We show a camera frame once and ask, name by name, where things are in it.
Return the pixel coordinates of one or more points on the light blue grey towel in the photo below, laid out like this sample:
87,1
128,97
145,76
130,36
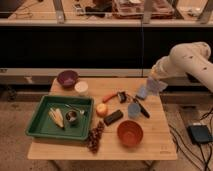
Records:
155,86

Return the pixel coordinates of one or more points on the bunch of dark grapes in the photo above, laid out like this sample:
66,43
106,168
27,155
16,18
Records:
95,134

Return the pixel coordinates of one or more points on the white cup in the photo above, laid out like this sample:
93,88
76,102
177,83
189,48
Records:
81,88

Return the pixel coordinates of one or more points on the wooden table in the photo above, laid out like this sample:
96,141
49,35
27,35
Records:
156,145

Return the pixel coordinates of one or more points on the corn cob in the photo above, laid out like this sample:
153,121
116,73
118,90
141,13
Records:
57,117

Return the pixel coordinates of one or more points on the small metal cup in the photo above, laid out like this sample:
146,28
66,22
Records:
72,117

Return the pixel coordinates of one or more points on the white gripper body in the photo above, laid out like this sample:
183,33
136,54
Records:
154,74

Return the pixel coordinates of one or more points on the green plastic tray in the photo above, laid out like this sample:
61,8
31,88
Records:
41,124

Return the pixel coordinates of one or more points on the orange brown bowl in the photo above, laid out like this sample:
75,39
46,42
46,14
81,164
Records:
129,133

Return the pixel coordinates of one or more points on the black foot pedal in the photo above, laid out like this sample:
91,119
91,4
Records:
199,134

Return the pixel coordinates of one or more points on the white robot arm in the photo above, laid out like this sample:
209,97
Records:
190,58

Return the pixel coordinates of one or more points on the black rectangular block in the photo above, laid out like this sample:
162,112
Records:
113,117

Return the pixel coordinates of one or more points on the purple bowl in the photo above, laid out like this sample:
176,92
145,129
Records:
67,78

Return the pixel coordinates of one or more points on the metal spoon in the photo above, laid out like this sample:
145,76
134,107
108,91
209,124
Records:
81,111

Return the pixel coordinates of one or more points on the orange handled brush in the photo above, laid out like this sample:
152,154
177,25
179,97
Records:
120,95

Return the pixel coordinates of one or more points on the yellow orange apple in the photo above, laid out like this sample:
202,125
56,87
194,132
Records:
101,110

